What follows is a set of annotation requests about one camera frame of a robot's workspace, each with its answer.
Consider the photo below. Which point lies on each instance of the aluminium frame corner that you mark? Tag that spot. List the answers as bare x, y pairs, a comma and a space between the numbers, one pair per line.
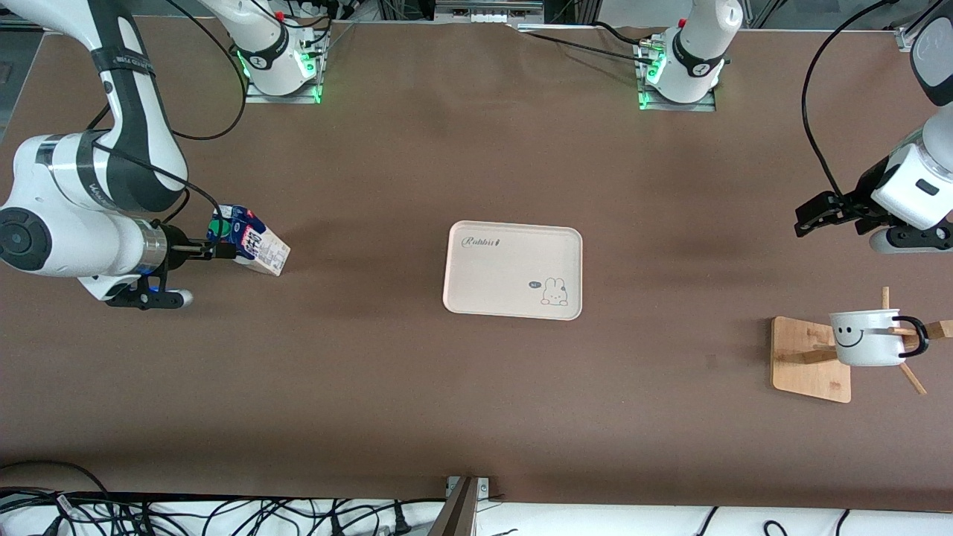
908, 39

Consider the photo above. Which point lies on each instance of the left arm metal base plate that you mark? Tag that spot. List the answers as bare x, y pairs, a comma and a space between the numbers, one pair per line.
703, 106

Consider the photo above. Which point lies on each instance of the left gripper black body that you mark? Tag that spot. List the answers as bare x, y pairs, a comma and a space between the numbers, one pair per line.
858, 199

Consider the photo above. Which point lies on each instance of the cream rabbit print tray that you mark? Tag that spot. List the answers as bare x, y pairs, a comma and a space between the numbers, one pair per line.
506, 275

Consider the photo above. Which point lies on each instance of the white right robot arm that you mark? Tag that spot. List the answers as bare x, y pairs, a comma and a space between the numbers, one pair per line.
67, 186

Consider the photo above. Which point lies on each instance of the wooden mug rack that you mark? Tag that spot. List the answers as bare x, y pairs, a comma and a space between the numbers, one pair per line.
808, 372

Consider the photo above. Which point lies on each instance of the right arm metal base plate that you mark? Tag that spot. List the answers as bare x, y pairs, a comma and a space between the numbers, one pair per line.
257, 96

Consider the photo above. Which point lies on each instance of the blue white milk carton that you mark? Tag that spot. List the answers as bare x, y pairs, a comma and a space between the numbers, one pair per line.
264, 253

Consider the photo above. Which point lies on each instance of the aluminium profile with bracket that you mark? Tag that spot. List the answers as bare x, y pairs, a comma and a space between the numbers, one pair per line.
460, 514

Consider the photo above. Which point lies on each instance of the grey power strip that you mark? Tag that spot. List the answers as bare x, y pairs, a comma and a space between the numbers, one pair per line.
488, 10

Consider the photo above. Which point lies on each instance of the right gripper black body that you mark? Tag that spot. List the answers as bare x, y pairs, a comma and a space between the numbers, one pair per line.
179, 249

